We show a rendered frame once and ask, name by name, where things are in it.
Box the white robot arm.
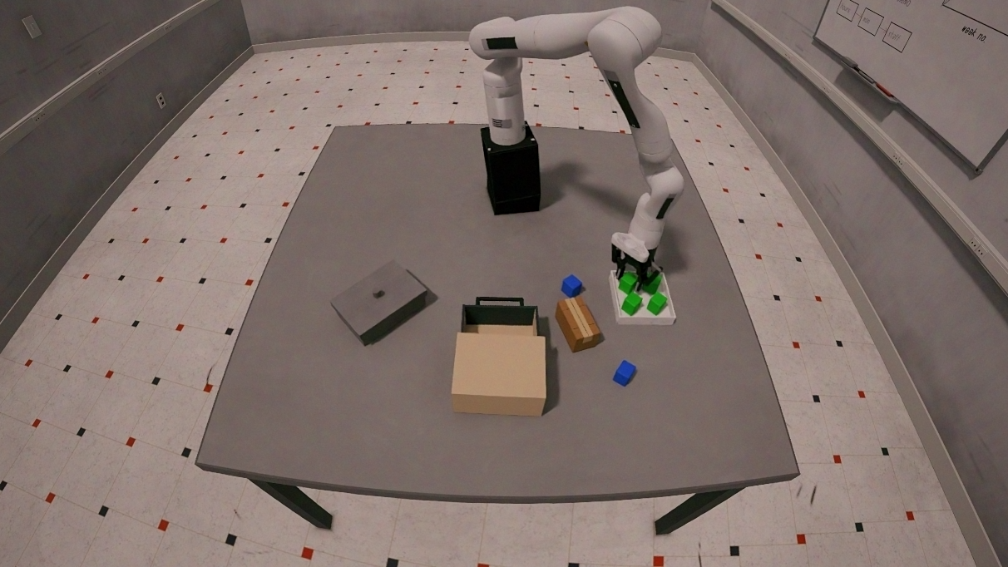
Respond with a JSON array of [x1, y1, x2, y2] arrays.
[[469, 6, 684, 262]]

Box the brown cardboard box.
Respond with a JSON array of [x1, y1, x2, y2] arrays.
[[555, 296, 600, 353]]

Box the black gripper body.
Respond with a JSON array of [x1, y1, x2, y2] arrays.
[[623, 246, 658, 269]]

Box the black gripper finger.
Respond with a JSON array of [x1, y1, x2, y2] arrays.
[[634, 260, 663, 292], [612, 243, 632, 280]]

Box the green block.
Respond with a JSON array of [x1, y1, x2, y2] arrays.
[[618, 271, 638, 295], [621, 292, 643, 316], [646, 292, 667, 316], [642, 272, 662, 294]]

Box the small blue block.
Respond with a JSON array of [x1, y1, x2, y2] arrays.
[[613, 360, 636, 387], [561, 274, 582, 298]]

